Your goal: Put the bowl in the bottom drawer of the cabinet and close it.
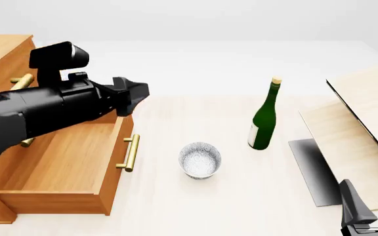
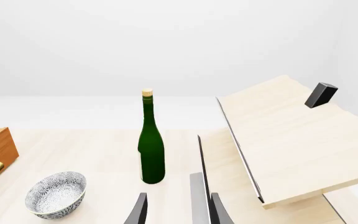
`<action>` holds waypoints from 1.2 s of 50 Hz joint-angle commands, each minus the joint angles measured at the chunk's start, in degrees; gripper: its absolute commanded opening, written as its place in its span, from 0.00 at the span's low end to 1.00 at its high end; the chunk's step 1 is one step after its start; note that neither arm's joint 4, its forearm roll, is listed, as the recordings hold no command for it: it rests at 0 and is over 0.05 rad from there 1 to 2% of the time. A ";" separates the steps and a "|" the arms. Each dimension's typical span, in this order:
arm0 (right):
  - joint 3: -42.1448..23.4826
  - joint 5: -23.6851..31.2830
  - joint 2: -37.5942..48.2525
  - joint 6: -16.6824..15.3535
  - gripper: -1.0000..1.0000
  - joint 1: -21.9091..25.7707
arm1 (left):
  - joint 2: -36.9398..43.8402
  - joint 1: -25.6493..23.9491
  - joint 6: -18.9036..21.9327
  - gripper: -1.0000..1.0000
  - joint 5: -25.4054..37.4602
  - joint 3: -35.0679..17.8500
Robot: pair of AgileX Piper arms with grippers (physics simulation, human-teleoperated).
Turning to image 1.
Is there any green wine bottle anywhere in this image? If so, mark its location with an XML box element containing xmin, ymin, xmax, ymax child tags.
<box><xmin>247</xmin><ymin>75</ymin><xmax>284</xmax><ymax>151</ymax></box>

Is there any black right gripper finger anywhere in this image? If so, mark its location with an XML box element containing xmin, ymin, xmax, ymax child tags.
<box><xmin>339</xmin><ymin>178</ymin><xmax>378</xmax><ymax>227</ymax></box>

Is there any brass drawer handle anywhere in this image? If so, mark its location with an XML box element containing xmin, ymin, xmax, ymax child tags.
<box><xmin>9</xmin><ymin>73</ymin><xmax>35</xmax><ymax>91</ymax></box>
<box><xmin>19</xmin><ymin>137</ymin><xmax>36</xmax><ymax>148</ymax></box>
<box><xmin>115</xmin><ymin>134</ymin><xmax>141</xmax><ymax>173</ymax></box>

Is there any pale wooden rack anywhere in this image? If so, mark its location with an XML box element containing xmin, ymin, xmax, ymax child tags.
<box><xmin>288</xmin><ymin>58</ymin><xmax>378</xmax><ymax>212</ymax></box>

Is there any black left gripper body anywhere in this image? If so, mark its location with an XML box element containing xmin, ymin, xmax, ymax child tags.
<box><xmin>111</xmin><ymin>76</ymin><xmax>135</xmax><ymax>117</ymax></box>

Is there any wooden closed drawer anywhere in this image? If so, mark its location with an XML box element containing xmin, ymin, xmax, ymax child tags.
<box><xmin>0</xmin><ymin>38</ymin><xmax>40</xmax><ymax>94</ymax></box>

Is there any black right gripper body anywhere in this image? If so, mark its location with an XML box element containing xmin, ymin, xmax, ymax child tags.
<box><xmin>339</xmin><ymin>217</ymin><xmax>378</xmax><ymax>236</ymax></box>

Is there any wooden open drawer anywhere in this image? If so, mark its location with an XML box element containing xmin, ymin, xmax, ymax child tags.
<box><xmin>0</xmin><ymin>115</ymin><xmax>135</xmax><ymax>217</ymax></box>

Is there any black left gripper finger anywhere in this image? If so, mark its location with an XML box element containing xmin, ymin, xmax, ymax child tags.
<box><xmin>125</xmin><ymin>77</ymin><xmax>150</xmax><ymax>96</ymax></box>
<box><xmin>131</xmin><ymin>92</ymin><xmax>150</xmax><ymax>115</ymax></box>

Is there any speckled black and white bowl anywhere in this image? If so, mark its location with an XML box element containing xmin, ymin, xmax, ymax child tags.
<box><xmin>178</xmin><ymin>141</ymin><xmax>222</xmax><ymax>182</ymax></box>

